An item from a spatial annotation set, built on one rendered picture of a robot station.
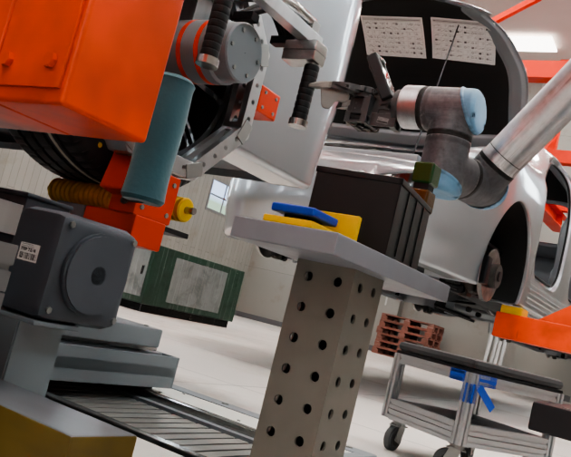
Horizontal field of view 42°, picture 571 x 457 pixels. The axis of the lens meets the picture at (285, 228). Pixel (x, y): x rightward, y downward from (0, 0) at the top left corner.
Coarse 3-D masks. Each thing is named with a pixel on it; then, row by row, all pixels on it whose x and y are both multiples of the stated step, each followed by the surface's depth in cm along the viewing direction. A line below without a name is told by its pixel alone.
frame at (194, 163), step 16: (256, 80) 187; (240, 96) 189; (256, 96) 188; (240, 112) 185; (224, 128) 186; (240, 128) 184; (112, 144) 155; (128, 144) 153; (208, 144) 181; (224, 144) 180; (240, 144) 185; (176, 160) 166; (192, 160) 173; (208, 160) 176; (176, 176) 172; (192, 176) 171
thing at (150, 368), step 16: (64, 336) 159; (64, 352) 150; (80, 352) 154; (96, 352) 158; (112, 352) 161; (128, 352) 165; (144, 352) 177; (160, 352) 183; (64, 368) 151; (80, 368) 154; (96, 368) 158; (112, 368) 162; (128, 368) 166; (144, 368) 171; (160, 368) 175; (176, 368) 180; (128, 384) 167; (144, 384) 171; (160, 384) 176
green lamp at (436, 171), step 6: (420, 162) 134; (426, 162) 134; (432, 162) 133; (414, 168) 134; (420, 168) 134; (426, 168) 133; (432, 168) 133; (438, 168) 134; (414, 174) 134; (420, 174) 134; (426, 174) 133; (432, 174) 133; (438, 174) 134; (414, 180) 134; (420, 180) 133; (426, 180) 133; (432, 180) 133; (438, 180) 135; (432, 186) 134
